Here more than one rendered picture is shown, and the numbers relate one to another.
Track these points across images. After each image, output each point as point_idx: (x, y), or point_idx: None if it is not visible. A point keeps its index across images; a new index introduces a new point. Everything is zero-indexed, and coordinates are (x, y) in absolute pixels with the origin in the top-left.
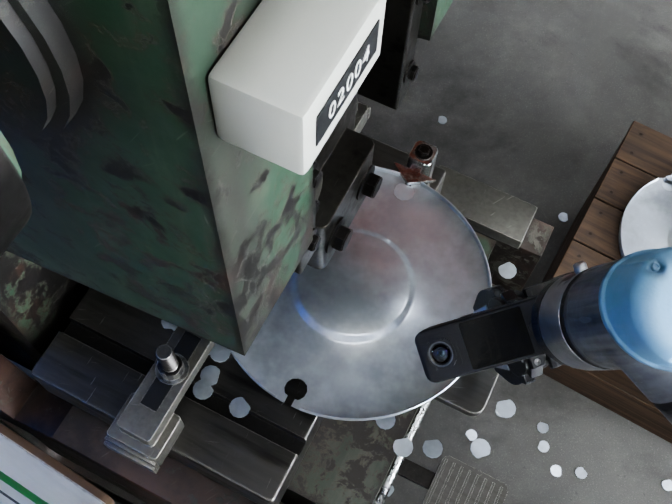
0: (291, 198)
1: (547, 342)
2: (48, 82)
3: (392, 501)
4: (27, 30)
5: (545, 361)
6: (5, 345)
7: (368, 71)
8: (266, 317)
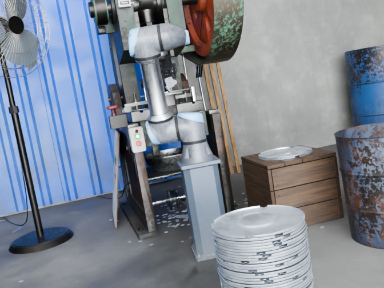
0: None
1: None
2: (112, 6)
3: (187, 226)
4: (112, 2)
5: (161, 70)
6: None
7: (128, 5)
8: (128, 49)
